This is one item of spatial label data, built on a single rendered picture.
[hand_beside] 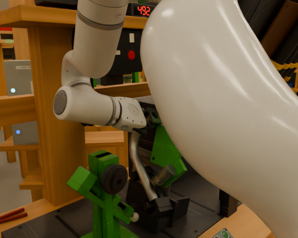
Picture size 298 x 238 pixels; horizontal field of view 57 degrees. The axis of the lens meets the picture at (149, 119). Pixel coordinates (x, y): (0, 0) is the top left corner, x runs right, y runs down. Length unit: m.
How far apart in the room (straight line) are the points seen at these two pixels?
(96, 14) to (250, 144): 0.40
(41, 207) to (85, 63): 0.66
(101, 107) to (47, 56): 0.32
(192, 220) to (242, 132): 0.78
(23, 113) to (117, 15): 0.60
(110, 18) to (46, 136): 0.58
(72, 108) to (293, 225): 0.54
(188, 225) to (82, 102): 0.50
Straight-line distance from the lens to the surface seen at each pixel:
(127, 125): 0.79
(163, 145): 0.88
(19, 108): 1.03
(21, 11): 0.80
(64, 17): 0.85
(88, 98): 0.69
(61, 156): 1.03
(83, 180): 0.68
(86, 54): 0.57
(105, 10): 0.52
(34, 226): 0.98
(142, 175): 0.90
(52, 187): 1.06
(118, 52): 0.96
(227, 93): 0.18
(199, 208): 1.01
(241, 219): 0.99
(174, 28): 0.22
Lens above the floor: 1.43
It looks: 14 degrees down
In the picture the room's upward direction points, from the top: straight up
